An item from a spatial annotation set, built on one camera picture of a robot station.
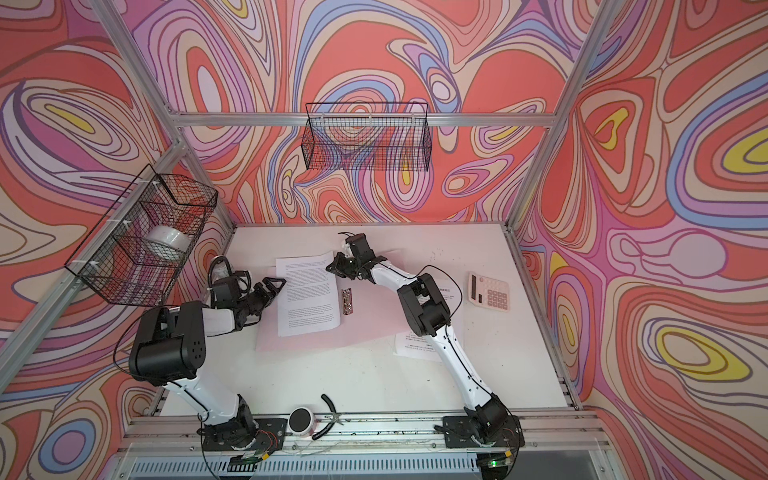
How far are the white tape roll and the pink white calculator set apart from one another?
0.84 metres

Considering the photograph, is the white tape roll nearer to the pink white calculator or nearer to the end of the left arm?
the end of the left arm

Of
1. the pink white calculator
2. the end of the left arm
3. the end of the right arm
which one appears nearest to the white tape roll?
the end of the left arm

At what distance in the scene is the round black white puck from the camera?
0.72 m

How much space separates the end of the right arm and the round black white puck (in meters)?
0.38

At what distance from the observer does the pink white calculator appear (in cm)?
97

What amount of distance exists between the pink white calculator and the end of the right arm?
1.08 feet

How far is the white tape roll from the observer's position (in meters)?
0.72

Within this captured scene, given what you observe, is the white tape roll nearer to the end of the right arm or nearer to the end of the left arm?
the end of the left arm

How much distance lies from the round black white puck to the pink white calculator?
583mm
